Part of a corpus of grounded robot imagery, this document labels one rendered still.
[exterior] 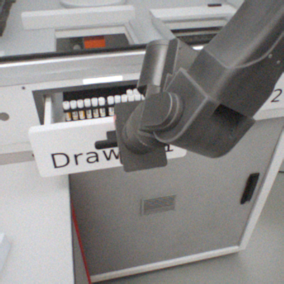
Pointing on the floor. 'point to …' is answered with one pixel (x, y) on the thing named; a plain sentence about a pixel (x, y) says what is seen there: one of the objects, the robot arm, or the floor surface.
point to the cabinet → (172, 203)
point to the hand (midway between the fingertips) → (132, 141)
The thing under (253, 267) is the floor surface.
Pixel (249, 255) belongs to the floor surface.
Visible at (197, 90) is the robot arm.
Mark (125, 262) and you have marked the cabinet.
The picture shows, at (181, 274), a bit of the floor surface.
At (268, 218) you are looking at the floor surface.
